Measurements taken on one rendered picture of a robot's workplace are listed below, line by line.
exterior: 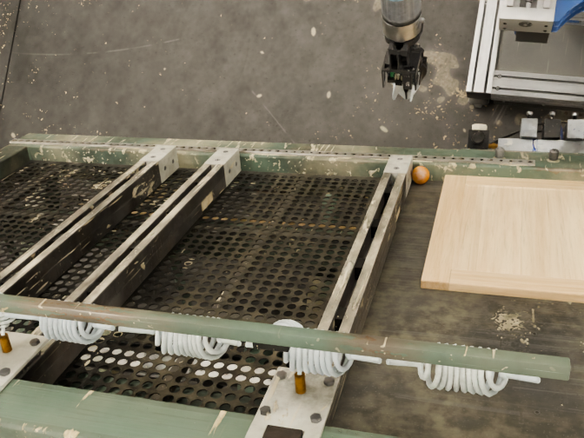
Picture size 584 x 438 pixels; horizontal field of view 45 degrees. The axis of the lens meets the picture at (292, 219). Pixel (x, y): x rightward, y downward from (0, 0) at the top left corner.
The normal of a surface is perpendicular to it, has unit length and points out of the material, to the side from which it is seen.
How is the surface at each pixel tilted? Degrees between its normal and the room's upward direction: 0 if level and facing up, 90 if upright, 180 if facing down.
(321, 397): 59
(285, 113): 0
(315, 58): 0
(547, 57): 0
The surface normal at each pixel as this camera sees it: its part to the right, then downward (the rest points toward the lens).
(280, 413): -0.07, -0.89
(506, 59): -0.27, -0.09
